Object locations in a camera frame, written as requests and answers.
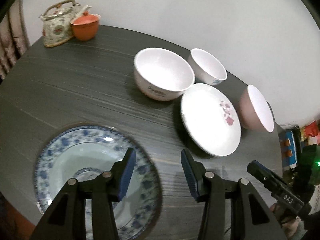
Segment white plate pink flowers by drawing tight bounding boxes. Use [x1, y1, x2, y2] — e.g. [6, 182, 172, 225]
[180, 83, 241, 157]

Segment orange lidded teacup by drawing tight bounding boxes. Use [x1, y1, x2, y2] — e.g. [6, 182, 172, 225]
[71, 11, 101, 41]

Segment white Rabbit bowl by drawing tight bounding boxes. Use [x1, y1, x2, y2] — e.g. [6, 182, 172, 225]
[133, 48, 195, 101]

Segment person's right hand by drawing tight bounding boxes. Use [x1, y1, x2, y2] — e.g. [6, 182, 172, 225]
[282, 217, 306, 240]

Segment blue box orange labels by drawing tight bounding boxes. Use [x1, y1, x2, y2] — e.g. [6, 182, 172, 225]
[279, 131, 297, 171]

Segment pink bowl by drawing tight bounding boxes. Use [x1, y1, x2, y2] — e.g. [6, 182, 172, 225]
[238, 85, 274, 133]

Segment large blue floral plate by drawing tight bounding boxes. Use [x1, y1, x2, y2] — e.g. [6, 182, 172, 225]
[34, 125, 162, 239]

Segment white bowl blue print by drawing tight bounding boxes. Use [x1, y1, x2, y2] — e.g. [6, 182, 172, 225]
[187, 48, 228, 86]

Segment floral ceramic teapot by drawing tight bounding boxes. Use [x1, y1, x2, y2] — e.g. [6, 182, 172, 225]
[39, 0, 91, 48]

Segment beige patterned curtain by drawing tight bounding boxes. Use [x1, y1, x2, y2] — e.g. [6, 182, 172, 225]
[0, 0, 30, 82]

